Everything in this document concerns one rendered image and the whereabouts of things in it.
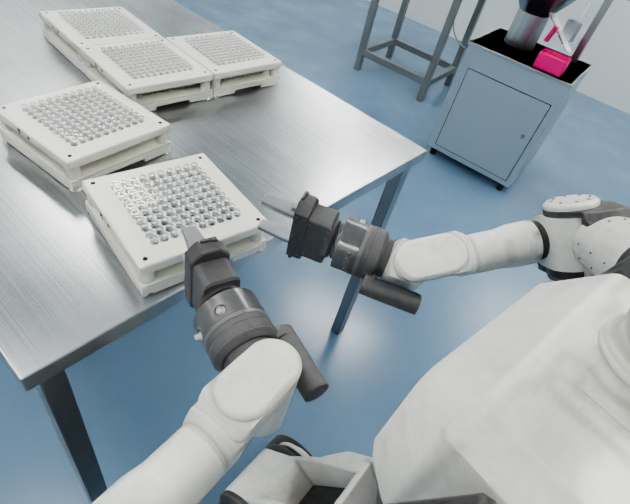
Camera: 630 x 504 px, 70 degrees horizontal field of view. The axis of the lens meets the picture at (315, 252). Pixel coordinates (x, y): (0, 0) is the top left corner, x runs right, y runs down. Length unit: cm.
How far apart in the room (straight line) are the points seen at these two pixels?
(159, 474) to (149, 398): 124
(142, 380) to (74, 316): 98
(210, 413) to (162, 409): 121
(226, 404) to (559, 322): 30
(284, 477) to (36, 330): 46
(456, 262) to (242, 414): 39
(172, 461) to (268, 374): 12
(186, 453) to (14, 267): 51
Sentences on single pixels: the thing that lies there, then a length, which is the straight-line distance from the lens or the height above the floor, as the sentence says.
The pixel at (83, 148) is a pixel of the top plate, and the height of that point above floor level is 97.
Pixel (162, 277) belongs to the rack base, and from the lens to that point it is 79.
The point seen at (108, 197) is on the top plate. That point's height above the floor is 97.
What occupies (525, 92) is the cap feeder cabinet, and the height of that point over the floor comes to 63.
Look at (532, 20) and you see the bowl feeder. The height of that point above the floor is 92.
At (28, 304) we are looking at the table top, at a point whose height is 90.
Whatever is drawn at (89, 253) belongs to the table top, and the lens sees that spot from 87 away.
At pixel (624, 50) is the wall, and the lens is 565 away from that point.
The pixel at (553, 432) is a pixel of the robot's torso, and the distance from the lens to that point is 31.
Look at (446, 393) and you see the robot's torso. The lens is 32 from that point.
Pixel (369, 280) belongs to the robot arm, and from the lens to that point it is 71.
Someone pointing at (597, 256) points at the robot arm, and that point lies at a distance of 69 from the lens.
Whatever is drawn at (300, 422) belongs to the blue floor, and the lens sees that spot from 169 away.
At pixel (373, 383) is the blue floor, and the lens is 183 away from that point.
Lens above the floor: 151
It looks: 43 degrees down
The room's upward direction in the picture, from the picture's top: 16 degrees clockwise
